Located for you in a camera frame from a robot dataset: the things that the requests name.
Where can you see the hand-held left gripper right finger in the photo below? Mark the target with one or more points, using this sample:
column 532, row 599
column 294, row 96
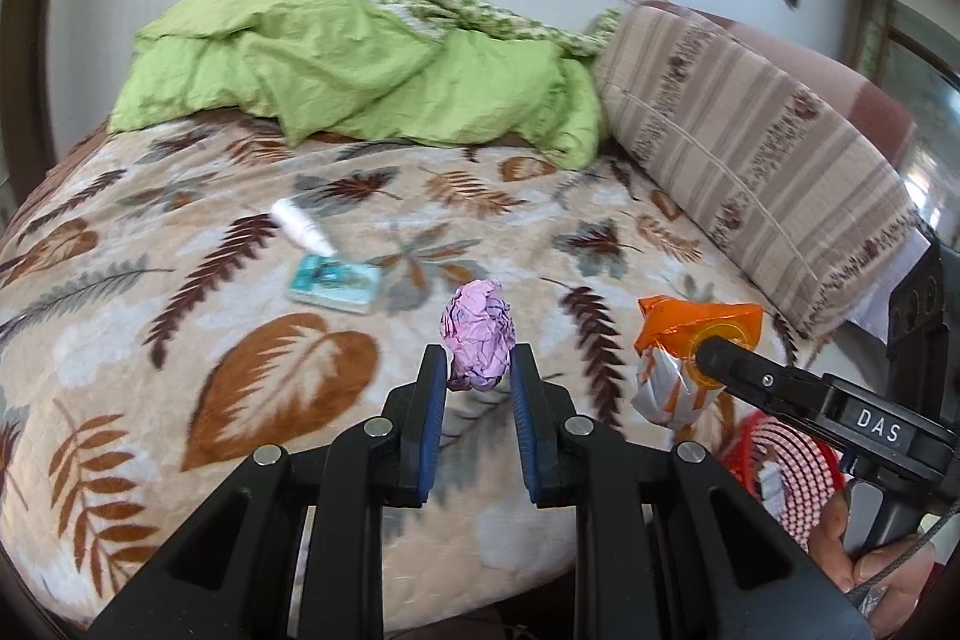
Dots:
column 529, row 434

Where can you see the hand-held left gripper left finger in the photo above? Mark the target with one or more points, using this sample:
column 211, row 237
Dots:
column 429, row 426

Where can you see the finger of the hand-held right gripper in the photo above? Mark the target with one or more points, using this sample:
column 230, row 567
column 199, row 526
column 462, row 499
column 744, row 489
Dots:
column 757, row 374

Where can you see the red plastic basket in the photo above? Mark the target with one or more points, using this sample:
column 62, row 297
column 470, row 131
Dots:
column 791, row 452

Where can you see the orange snack wrapper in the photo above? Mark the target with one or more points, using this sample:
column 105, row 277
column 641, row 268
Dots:
column 667, row 325

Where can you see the pink plastic bag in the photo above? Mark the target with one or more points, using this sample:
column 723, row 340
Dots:
column 480, row 332

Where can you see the person's right hand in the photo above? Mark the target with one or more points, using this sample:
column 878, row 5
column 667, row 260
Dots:
column 877, row 569

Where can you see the white paper scrap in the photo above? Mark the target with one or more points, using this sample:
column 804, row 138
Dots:
column 769, row 486

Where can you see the small teal box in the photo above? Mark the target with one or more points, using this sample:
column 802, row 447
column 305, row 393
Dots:
column 334, row 284

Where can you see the striped floral cushion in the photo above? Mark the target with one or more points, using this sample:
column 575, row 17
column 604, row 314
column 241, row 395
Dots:
column 750, row 138

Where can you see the white plastic bottle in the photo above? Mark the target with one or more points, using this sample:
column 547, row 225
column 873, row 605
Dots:
column 296, row 220

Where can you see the leaf print blanket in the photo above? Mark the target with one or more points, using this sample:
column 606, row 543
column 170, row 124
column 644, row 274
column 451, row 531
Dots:
column 225, row 235

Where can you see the pink headboard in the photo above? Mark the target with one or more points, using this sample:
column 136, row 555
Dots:
column 847, row 81

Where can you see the wooden framed glass window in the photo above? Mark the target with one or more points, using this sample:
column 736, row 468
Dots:
column 907, row 85

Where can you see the green quilt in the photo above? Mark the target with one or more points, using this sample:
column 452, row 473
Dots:
column 300, row 55

